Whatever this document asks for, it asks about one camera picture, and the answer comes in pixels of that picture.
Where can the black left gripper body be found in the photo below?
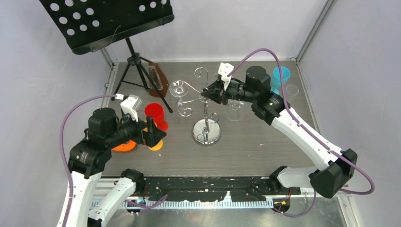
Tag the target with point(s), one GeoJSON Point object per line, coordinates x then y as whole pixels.
{"type": "Point", "coordinates": [146, 136]}

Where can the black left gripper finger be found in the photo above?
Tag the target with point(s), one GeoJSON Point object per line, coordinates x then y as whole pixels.
{"type": "Point", "coordinates": [157, 135]}
{"type": "Point", "coordinates": [150, 124]}

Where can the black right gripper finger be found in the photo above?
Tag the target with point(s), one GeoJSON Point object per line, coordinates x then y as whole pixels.
{"type": "Point", "coordinates": [216, 87]}
{"type": "Point", "coordinates": [213, 94]}

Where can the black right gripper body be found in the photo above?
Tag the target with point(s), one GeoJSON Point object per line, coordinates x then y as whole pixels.
{"type": "Point", "coordinates": [237, 91]}

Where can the yellow wine glass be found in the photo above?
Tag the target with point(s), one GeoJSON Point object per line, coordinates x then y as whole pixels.
{"type": "Point", "coordinates": [157, 147]}

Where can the red wine glass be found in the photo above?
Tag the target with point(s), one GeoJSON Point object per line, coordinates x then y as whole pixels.
{"type": "Point", "coordinates": [156, 111]}

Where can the chrome wine glass rack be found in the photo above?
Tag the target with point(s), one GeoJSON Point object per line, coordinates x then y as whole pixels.
{"type": "Point", "coordinates": [206, 131]}

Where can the blue wine glass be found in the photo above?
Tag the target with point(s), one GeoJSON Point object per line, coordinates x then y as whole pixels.
{"type": "Point", "coordinates": [276, 79]}

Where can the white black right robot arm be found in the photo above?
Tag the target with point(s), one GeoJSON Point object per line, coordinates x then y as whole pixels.
{"type": "Point", "coordinates": [331, 170]}

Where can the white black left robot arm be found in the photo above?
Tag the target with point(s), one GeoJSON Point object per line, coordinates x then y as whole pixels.
{"type": "Point", "coordinates": [87, 162]}

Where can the clear ribbed wine glass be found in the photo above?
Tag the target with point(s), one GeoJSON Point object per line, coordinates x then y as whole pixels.
{"type": "Point", "coordinates": [235, 110]}

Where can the orange curved toy tube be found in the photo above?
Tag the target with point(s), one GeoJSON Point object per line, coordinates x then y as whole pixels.
{"type": "Point", "coordinates": [126, 147]}

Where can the brown wooden metronome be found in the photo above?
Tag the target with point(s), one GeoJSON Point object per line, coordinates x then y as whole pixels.
{"type": "Point", "coordinates": [158, 77]}

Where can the black music stand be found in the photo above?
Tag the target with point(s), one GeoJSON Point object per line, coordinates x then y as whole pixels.
{"type": "Point", "coordinates": [91, 25]}

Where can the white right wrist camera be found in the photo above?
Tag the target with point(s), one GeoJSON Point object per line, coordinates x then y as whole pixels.
{"type": "Point", "coordinates": [224, 70]}

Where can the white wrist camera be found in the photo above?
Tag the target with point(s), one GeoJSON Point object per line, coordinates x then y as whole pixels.
{"type": "Point", "coordinates": [130, 105]}
{"type": "Point", "coordinates": [224, 70]}

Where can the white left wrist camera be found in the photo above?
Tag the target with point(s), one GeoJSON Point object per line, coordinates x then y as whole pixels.
{"type": "Point", "coordinates": [130, 105]}

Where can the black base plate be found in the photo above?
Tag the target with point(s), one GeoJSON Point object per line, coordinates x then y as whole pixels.
{"type": "Point", "coordinates": [213, 188]}

